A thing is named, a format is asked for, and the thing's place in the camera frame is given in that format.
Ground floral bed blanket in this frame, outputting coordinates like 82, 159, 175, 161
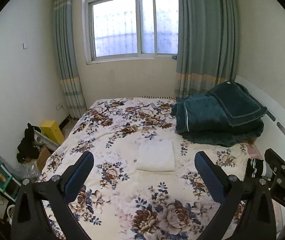
39, 98, 249, 239

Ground white framed window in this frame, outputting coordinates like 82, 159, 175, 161
82, 0, 179, 63

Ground grey metal stand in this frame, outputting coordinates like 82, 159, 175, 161
34, 130, 59, 152

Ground dark green folded quilt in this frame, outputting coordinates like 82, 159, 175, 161
171, 81, 268, 147

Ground right green striped curtain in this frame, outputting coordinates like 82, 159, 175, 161
174, 0, 239, 98

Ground green striped curtain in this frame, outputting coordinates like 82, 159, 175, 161
53, 0, 87, 119
174, 0, 239, 98

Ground black cloth on stand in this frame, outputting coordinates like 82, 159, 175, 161
16, 123, 41, 164

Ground white small garment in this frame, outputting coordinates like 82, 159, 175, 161
137, 140, 175, 172

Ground wall socket plate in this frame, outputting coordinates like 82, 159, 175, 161
56, 103, 63, 111

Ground black and white socks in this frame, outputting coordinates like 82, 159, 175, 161
245, 158, 273, 180

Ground left green striped curtain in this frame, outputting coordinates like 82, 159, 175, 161
53, 0, 87, 119

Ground white headboard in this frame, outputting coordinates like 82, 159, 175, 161
236, 75, 285, 161

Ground brown cardboard box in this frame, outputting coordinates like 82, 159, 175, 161
36, 146, 51, 172

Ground yellow box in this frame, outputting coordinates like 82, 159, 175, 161
40, 120, 64, 145

